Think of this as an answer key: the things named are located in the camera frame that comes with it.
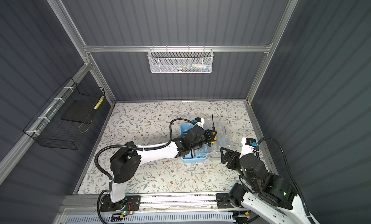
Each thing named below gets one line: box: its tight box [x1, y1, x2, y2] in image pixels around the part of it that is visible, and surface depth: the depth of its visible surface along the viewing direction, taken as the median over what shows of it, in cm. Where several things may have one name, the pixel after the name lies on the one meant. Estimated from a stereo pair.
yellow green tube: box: [93, 95, 105, 111], surface depth 83 cm
